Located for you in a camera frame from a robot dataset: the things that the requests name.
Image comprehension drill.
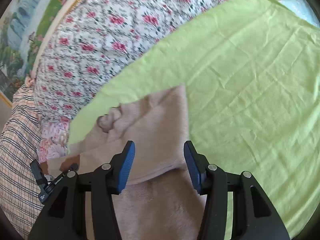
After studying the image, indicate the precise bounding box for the light green bed sheet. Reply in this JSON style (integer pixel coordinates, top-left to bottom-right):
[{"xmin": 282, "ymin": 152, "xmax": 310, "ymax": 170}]
[{"xmin": 69, "ymin": 0, "xmax": 319, "ymax": 237}]

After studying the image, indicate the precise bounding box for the light blue mattress cover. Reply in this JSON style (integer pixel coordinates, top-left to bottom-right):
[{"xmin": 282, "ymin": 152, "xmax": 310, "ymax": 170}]
[{"xmin": 277, "ymin": 0, "xmax": 319, "ymax": 28}]

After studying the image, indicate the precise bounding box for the white red floral quilt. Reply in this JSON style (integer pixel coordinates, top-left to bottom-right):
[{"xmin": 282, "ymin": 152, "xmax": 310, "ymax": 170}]
[{"xmin": 32, "ymin": 0, "xmax": 268, "ymax": 123}]

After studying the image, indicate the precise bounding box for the plaid checked blanket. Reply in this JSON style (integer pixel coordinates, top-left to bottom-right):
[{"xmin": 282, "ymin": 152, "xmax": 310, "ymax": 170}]
[{"xmin": 1, "ymin": 78, "xmax": 42, "ymax": 239}]

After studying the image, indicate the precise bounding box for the landscape painting gold frame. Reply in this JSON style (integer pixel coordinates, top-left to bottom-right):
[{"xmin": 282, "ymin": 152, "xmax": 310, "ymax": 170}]
[{"xmin": 1, "ymin": 0, "xmax": 79, "ymax": 107}]

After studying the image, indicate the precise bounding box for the purple pink floral pillow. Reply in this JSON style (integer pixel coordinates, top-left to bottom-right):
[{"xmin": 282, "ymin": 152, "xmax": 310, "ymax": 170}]
[{"xmin": 37, "ymin": 117, "xmax": 70, "ymax": 163}]

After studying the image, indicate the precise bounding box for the beige knitted sweater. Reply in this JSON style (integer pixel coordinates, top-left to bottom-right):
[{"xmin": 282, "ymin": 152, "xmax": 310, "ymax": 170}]
[{"xmin": 47, "ymin": 85, "xmax": 206, "ymax": 239}]

